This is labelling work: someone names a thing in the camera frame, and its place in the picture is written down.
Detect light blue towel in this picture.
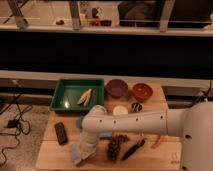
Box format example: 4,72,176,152
71,144,95,165

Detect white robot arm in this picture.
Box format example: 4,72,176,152
80,102,213,171

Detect purple bowl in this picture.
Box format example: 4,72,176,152
105,79,128,98

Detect red bowl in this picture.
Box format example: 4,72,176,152
132,83,153,102

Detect white cup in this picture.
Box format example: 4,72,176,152
113,105,128,115

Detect small black striped cup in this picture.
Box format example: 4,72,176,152
131,102,143,113

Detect green plastic tray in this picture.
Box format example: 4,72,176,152
50,78,104,114

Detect blue cup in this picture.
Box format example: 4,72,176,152
76,116,84,130

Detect blue sponge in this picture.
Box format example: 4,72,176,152
99,132,112,139

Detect bunch of dark grapes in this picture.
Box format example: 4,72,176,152
107,134,130,161

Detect black remote control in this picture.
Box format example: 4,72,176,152
54,122,68,145

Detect wooden table board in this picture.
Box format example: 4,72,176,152
36,83,181,171

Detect black power cables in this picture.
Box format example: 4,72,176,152
0,80,34,167

